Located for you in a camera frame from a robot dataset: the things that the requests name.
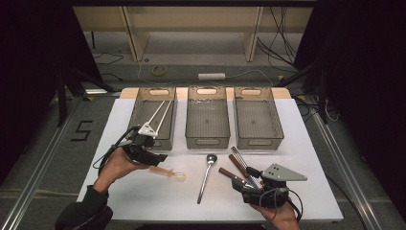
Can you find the smoky translucent plastic bin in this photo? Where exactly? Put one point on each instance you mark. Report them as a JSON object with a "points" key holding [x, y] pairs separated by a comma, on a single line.
{"points": [[145, 111], [207, 121], [257, 121]]}

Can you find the black metal stand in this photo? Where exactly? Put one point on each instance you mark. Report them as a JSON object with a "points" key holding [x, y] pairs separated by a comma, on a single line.
{"points": [[62, 105], [324, 96]]}

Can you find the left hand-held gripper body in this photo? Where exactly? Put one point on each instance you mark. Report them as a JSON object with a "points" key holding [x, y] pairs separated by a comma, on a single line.
{"points": [[142, 143]]}

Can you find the beige wooden shelf unit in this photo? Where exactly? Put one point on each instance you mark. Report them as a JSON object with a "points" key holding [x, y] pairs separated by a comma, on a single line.
{"points": [[137, 38]]}

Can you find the small white bar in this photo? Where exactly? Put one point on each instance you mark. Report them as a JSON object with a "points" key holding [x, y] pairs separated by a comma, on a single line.
{"points": [[95, 91]]}

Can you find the metal spoon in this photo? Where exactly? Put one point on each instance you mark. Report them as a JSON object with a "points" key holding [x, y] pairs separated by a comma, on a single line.
{"points": [[211, 158]]}

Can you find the yellow tape roll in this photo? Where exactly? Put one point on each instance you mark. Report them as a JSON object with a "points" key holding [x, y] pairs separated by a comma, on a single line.
{"points": [[152, 71]]}

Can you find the black curtain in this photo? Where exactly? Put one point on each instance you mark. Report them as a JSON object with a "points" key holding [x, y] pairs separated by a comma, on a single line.
{"points": [[367, 80], [25, 80]]}

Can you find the person's right hand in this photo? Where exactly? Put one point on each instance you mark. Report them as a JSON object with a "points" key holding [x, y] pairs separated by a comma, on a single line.
{"points": [[284, 218]]}

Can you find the person's left hand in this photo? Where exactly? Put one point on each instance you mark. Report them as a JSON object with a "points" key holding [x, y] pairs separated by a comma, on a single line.
{"points": [[118, 167]]}

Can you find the aluminium floor rail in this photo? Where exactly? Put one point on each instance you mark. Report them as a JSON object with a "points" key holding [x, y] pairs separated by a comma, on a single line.
{"points": [[38, 169], [346, 172]]}

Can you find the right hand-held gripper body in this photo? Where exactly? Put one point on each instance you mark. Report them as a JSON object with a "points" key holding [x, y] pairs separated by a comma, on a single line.
{"points": [[281, 174]]}

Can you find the white power strip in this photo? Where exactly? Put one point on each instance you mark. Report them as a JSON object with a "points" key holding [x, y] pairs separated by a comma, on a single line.
{"points": [[210, 76]]}

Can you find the white table sheet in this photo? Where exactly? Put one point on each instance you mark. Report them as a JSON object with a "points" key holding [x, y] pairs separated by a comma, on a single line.
{"points": [[178, 198]]}

